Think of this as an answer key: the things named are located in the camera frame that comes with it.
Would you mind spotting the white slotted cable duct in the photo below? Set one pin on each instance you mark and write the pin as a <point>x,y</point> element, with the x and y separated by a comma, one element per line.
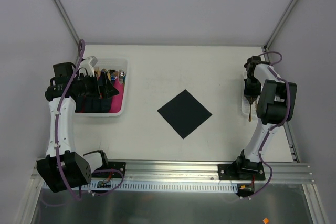
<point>211,187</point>

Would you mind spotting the dark navy paper napkin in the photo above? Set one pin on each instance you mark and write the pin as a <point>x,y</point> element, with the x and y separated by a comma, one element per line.
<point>184,113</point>

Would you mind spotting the silver fork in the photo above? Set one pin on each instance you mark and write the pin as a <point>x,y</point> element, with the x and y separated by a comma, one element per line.
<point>121,76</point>

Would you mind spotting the small white perforated tray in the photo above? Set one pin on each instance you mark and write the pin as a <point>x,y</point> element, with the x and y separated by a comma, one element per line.
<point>245,104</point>

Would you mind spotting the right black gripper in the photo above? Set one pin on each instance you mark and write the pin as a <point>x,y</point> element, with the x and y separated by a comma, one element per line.
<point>251,97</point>

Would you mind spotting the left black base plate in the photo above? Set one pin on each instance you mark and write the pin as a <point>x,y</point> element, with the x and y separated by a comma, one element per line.
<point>116,169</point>

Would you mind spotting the aluminium mounting rail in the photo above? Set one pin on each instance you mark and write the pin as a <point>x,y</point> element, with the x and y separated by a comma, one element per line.
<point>169,171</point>

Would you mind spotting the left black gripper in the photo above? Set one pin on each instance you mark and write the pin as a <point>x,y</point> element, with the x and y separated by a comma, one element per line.
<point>99,85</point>

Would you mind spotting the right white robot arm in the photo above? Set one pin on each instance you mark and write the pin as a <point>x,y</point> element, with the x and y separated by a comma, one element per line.
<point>274,98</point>

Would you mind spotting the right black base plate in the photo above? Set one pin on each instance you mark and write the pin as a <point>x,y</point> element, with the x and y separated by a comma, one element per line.
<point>229,172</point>

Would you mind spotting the white plastic basket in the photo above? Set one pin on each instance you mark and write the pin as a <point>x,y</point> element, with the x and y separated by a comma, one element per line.
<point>111,67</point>

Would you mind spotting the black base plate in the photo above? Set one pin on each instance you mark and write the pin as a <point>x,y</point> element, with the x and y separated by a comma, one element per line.
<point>229,172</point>
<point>116,169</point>

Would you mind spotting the black rolled napkin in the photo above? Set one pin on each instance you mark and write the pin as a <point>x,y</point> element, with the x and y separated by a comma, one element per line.
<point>93,105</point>

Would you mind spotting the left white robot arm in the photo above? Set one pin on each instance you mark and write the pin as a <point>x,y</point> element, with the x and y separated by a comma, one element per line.
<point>72,90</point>

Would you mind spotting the pink rolled napkin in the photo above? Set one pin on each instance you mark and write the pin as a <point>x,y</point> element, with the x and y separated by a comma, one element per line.
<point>116,103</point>

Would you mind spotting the gold spoon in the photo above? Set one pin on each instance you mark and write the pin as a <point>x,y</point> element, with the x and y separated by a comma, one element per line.
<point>250,111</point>

